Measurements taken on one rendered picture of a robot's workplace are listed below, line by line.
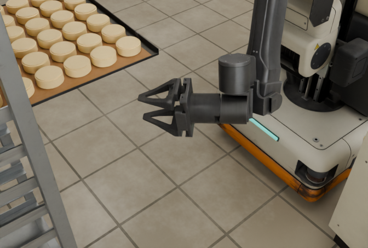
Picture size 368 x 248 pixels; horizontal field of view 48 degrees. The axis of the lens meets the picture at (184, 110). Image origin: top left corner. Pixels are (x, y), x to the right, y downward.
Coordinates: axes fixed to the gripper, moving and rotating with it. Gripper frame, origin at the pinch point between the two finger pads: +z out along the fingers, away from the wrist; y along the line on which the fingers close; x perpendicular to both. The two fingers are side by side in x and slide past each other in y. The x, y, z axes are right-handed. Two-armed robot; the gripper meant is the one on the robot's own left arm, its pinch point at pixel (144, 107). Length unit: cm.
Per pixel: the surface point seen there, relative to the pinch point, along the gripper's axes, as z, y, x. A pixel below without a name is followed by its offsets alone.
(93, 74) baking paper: 9.4, -6.4, 2.2
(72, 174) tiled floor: 58, 89, 43
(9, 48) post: 14.0, -22.3, -10.1
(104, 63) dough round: 7.6, -7.0, 4.8
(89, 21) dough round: 14.7, -7.3, 18.7
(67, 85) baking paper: 13.1, -7.1, -1.6
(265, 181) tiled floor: -27, 98, 50
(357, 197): -55, 65, 23
